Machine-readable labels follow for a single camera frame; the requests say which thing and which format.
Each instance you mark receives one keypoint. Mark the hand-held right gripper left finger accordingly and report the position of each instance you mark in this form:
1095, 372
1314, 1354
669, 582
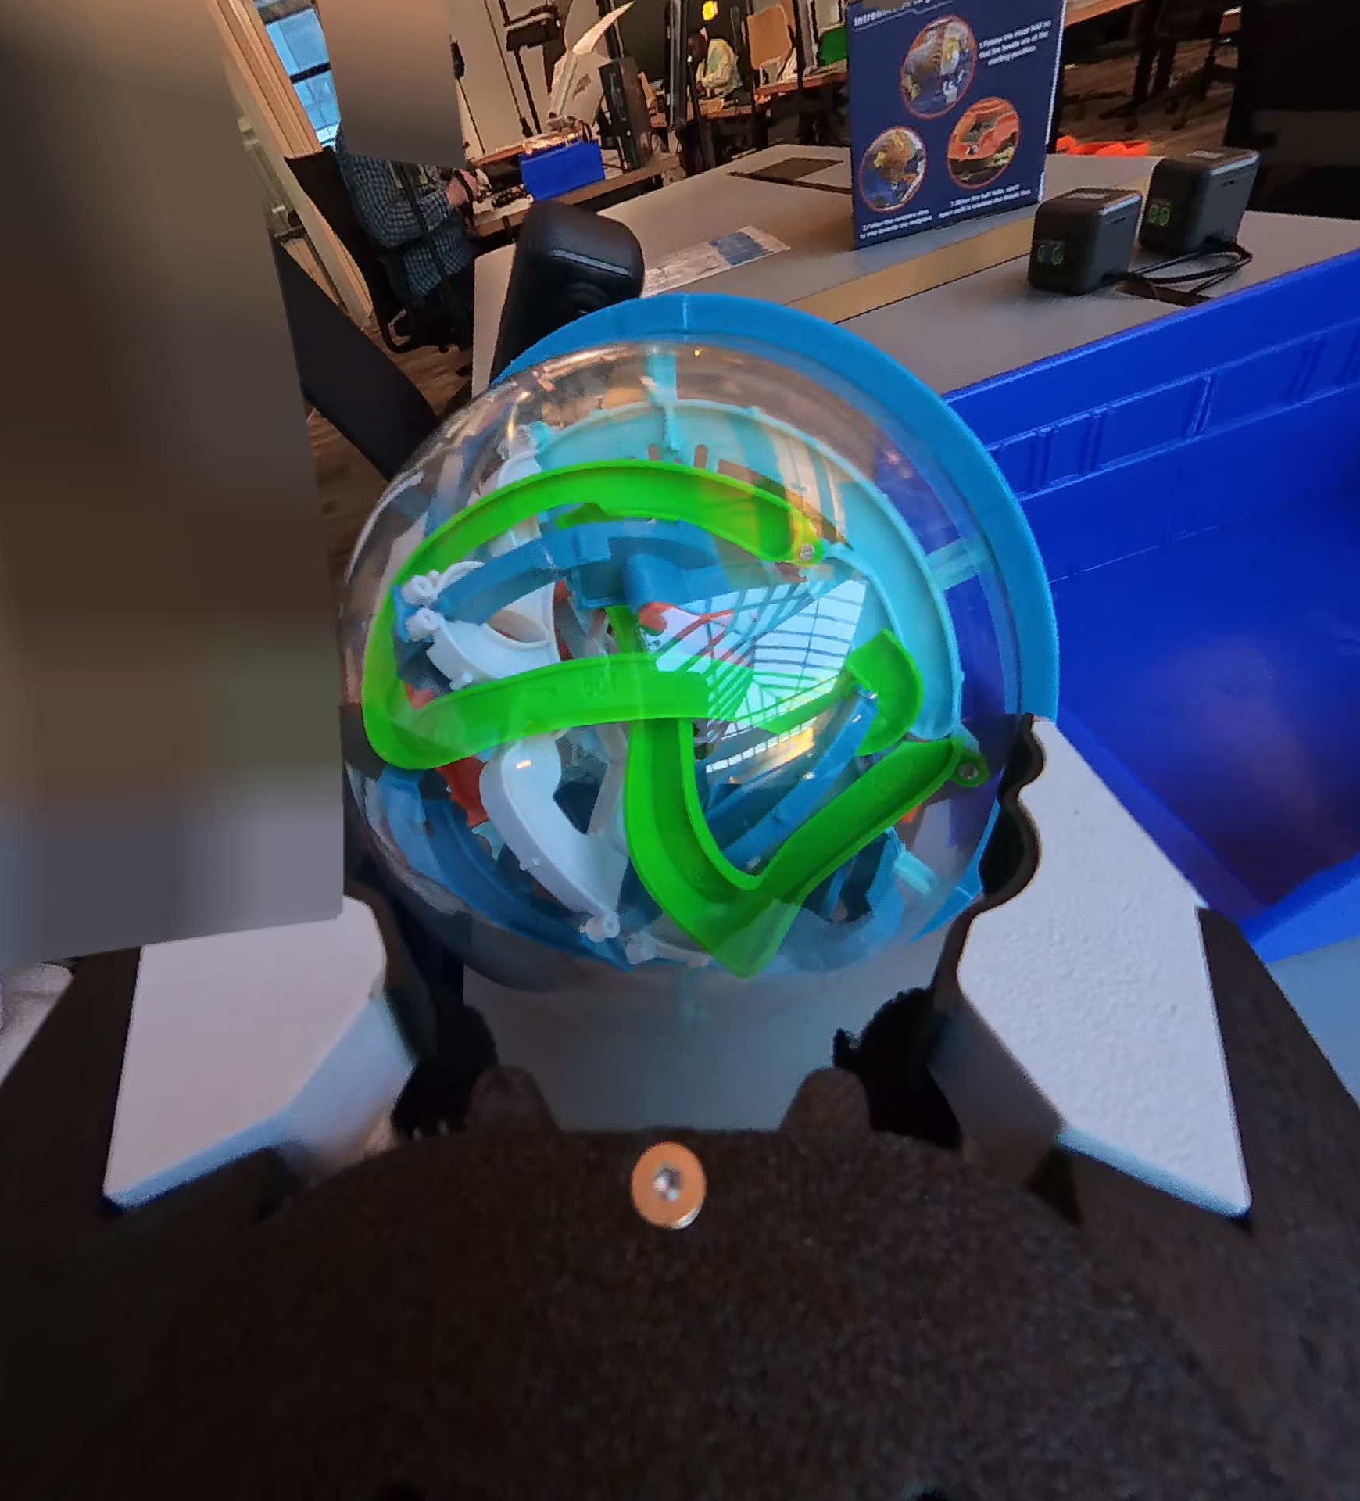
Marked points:
246, 1045

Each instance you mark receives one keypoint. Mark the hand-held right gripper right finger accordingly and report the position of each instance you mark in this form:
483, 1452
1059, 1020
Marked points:
1090, 1022

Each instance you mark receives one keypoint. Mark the clear maze ball toy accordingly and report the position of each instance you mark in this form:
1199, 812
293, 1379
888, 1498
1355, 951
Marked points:
681, 657

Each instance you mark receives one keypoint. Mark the small blue storage box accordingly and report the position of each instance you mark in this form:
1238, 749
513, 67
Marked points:
563, 170

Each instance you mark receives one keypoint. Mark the printed paper leaflet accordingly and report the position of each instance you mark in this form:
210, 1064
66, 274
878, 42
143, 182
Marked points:
715, 259

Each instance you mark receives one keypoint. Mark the white winged model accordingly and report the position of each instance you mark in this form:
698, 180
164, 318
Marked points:
586, 59

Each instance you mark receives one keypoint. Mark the dark leaning panel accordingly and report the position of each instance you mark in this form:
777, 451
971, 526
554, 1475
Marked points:
358, 353

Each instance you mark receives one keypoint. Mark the black flat mat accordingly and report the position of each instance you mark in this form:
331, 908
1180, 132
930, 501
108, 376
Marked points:
798, 176

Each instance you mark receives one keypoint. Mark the blue instruction card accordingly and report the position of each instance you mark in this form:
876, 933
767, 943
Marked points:
955, 119

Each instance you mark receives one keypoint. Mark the blue plastic bin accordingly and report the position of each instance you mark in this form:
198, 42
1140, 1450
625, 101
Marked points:
1243, 564

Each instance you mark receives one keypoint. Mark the small black charger box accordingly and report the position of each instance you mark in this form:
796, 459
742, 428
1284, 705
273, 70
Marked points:
1201, 201
1084, 242

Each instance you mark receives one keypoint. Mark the orange object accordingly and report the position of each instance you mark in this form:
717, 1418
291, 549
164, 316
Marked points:
1103, 147

